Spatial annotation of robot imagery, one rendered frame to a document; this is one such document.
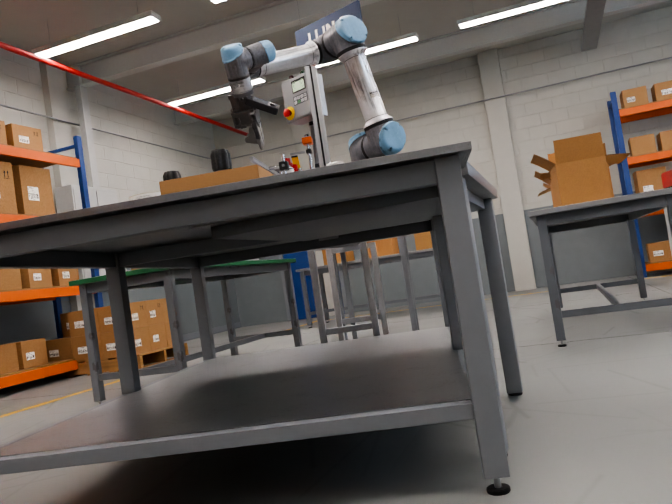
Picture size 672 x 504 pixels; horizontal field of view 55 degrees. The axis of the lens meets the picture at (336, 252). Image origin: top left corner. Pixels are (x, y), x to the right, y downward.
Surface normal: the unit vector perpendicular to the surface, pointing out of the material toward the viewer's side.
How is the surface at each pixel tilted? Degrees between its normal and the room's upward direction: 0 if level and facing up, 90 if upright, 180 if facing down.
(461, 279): 90
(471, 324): 90
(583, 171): 90
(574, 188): 90
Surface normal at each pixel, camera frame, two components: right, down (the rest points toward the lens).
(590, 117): -0.33, 0.00
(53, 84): 0.93, -0.15
